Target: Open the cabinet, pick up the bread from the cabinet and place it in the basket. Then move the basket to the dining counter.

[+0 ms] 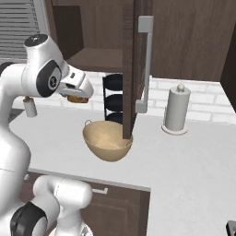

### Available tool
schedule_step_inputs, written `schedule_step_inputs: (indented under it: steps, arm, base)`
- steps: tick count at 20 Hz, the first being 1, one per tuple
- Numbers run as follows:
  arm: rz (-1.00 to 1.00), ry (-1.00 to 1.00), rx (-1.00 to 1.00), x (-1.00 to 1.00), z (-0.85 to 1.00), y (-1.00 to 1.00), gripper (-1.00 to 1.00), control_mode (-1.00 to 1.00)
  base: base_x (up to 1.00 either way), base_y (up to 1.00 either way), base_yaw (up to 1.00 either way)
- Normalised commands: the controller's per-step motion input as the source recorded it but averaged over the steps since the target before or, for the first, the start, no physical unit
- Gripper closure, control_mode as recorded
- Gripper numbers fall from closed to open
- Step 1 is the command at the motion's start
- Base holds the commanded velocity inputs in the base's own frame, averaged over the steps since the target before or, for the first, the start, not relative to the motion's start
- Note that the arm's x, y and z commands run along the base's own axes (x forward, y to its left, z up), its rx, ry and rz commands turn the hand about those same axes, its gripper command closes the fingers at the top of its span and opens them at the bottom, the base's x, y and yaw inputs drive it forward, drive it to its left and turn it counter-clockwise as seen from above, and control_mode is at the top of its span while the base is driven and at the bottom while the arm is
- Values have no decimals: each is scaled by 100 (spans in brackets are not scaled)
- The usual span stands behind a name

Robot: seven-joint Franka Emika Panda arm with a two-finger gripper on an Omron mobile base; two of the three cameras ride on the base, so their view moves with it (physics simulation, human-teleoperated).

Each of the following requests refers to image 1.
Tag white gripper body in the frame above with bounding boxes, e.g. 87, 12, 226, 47
58, 74, 95, 100

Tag brown bread loaf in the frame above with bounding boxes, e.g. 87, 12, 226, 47
66, 94, 90, 104

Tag dark brown open cabinet door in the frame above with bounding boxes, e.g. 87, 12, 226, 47
122, 0, 154, 140

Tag tan woven basket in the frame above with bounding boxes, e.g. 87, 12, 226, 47
81, 119, 135, 163

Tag dark brown closed cabinet door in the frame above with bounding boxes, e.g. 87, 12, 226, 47
148, 0, 236, 83

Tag dark brown tall cabinet side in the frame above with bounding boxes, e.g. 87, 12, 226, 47
220, 39, 236, 113

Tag black object at counter edge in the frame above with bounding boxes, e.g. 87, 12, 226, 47
225, 219, 236, 236

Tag white bottle with brown cap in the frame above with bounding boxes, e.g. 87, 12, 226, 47
23, 96, 39, 119

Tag white window blinds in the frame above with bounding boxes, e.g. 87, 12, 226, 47
0, 0, 50, 65

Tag white paper towel roll holder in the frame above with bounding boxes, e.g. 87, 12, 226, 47
161, 83, 192, 136

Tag dark brown drawer front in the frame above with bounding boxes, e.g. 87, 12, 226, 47
18, 171, 152, 236

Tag black wire stand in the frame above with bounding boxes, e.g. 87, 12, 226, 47
101, 73, 124, 125

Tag dark brown wall cabinet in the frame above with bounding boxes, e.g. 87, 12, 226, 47
45, 0, 136, 74

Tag grey cabinet door handle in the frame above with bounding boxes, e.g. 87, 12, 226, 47
135, 15, 155, 114

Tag grey drawer handle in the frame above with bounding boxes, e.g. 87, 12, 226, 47
91, 186, 110, 195

